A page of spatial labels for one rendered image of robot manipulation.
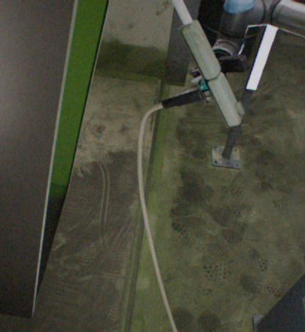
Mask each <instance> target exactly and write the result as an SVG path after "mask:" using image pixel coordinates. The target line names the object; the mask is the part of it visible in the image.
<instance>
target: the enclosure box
mask: <svg viewBox="0 0 305 332"><path fill-rule="evenodd" d="M110 1H111V0H0V314H4V315H8V316H16V317H21V318H27V319H32V316H33V313H34V310H35V307H36V301H37V299H38V296H39V293H40V290H41V289H40V287H41V286H42V281H43V279H44V276H45V270H46V267H47V264H48V261H49V256H50V252H51V250H52V247H53V243H54V238H55V235H56V232H57V229H58V226H59V220H60V217H61V215H62V211H63V208H64V205H65V199H66V196H67V193H68V190H69V187H70V181H71V177H72V173H73V164H74V160H75V156H76V151H77V147H78V143H79V137H80V133H81V130H82V124H83V120H84V117H85V111H86V107H87V103H88V98H89V94H90V90H91V85H92V81H93V77H94V71H95V68H96V60H97V56H98V52H99V46H100V42H101V39H102V34H103V30H104V26H105V20H106V17H107V14H108V8H109V4H110Z"/></svg>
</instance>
